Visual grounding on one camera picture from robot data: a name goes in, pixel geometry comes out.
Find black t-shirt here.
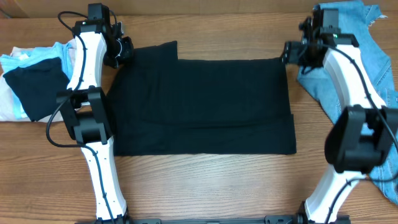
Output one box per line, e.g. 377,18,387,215
107,41,297,156

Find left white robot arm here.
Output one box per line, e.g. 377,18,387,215
55,3,134,223

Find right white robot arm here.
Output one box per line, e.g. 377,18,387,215
265,9,397,223

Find blue denim jeans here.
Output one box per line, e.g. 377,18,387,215
297,0,398,205

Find folded light blue garment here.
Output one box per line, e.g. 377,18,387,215
0,41,74,120

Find folded black garment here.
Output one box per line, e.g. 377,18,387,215
4,57,69,121

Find folded beige garment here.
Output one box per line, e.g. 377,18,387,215
0,38,78,123

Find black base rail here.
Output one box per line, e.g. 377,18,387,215
74,214,352,224

